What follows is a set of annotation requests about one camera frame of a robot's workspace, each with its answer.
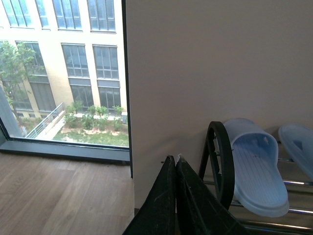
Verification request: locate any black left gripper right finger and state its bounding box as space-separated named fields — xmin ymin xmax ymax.
xmin=176 ymin=154 xmax=248 ymax=235

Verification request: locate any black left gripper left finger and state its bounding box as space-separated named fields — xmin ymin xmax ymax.
xmin=123 ymin=155 xmax=176 ymax=235

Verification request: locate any light blue slipper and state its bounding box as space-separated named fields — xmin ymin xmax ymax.
xmin=224 ymin=118 xmax=290 ymax=217
xmin=278 ymin=124 xmax=313 ymax=180

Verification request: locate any black metal shoe rack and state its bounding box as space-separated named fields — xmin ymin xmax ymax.
xmin=199 ymin=121 xmax=313 ymax=235

